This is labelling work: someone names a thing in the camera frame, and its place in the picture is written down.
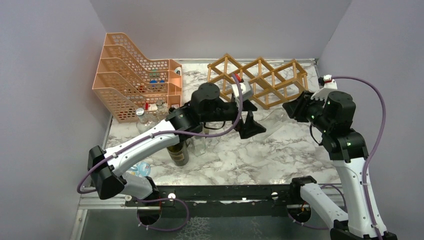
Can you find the wooden wine rack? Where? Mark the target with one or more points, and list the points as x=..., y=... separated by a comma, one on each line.
x=272, y=84

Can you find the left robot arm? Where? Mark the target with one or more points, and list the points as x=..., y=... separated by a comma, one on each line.
x=108, y=168

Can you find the plastic water bottle blue label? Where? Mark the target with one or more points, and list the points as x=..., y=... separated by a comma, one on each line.
x=141, y=169

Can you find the clear square glass bottle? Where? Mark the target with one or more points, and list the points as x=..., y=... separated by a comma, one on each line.
x=198, y=145

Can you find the orange plastic file organizer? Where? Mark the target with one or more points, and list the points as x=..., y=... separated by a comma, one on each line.
x=126, y=79

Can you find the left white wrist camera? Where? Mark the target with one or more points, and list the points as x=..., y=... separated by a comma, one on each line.
x=243, y=89

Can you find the green wine bottle front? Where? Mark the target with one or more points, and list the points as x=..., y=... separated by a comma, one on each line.
x=179, y=154

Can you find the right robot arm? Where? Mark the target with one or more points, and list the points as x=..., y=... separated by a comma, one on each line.
x=348, y=152

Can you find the round clear glass bottle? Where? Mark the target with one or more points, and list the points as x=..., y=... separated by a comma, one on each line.
x=161, y=111

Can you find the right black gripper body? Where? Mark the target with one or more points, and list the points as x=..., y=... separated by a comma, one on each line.
x=313, y=108

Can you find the small clear bottle silver cap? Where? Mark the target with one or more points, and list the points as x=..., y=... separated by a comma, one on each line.
x=145, y=121

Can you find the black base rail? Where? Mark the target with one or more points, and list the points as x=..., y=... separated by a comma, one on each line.
x=216, y=201

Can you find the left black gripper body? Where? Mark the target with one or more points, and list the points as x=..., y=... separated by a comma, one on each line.
x=234, y=110

